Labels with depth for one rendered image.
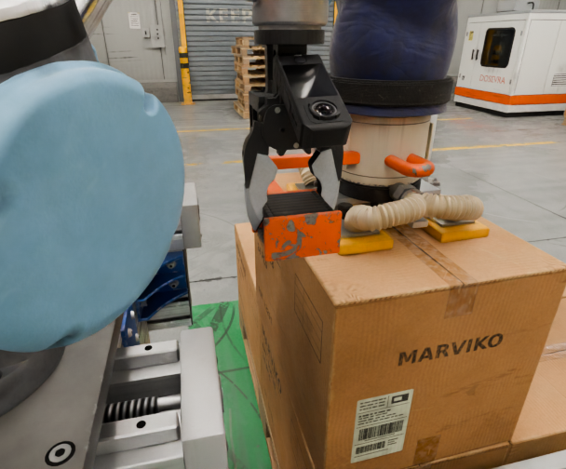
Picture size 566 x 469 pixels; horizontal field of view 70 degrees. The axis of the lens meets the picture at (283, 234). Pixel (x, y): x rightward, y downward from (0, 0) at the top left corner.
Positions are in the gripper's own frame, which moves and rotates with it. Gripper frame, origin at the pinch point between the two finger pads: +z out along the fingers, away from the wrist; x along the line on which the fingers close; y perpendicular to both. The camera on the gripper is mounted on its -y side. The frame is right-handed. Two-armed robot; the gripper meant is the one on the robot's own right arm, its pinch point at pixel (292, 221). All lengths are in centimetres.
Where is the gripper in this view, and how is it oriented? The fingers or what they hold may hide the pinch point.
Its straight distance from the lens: 47.8
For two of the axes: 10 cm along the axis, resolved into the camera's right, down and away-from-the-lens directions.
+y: -2.5, -4.2, 8.7
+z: 0.0, 9.0, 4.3
